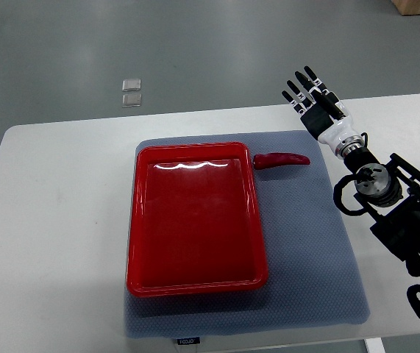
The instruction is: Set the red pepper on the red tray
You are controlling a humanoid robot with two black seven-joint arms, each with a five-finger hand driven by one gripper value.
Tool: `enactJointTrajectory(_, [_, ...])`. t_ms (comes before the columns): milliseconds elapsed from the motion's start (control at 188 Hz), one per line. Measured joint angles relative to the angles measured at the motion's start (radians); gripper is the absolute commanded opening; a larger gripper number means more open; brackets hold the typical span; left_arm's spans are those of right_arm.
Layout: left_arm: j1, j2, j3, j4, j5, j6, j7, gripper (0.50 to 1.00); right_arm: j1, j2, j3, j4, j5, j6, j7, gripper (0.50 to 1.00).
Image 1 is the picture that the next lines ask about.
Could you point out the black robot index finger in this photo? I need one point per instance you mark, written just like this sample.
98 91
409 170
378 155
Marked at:
314 79

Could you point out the lower floor socket plate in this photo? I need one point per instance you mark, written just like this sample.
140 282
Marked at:
132 100

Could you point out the floor socket plate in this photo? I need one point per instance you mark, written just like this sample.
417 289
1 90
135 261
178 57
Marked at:
131 85
132 100

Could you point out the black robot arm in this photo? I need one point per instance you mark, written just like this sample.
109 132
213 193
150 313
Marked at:
388 192

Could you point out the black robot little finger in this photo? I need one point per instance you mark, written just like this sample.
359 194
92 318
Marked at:
298 107

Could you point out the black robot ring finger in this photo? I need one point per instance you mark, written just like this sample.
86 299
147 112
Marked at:
302 98

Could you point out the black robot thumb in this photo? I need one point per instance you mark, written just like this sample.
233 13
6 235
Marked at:
327 105

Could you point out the wooden box corner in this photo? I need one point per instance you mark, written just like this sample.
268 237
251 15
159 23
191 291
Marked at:
407 7

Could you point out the upper floor socket plate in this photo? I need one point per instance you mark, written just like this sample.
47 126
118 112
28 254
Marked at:
131 85

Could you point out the red plastic tray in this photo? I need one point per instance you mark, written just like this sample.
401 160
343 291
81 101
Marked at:
195 222

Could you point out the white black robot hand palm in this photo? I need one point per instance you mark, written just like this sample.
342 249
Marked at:
338 134

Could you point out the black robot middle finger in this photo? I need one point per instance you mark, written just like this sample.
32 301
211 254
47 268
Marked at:
307 84

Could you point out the red pepper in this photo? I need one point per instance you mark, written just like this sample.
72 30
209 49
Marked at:
276 159

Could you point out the white table leg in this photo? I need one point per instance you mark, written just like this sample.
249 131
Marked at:
374 345

